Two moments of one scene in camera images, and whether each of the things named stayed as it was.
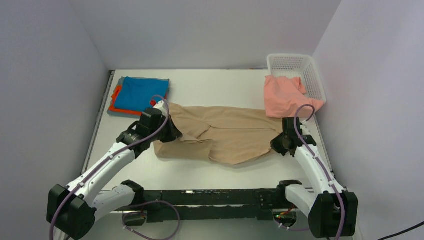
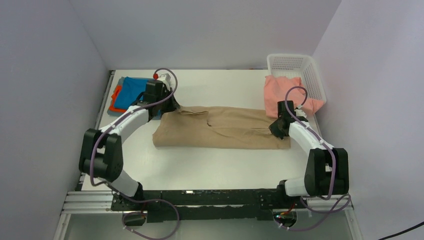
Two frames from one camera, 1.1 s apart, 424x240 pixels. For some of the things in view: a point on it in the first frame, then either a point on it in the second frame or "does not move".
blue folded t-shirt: [140, 93] does not move
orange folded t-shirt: [114, 98] does not move
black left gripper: [174, 133] -> [173, 106]
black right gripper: [275, 145] -> [273, 128]
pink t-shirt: [284, 96] does not move
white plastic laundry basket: [301, 66] does not move
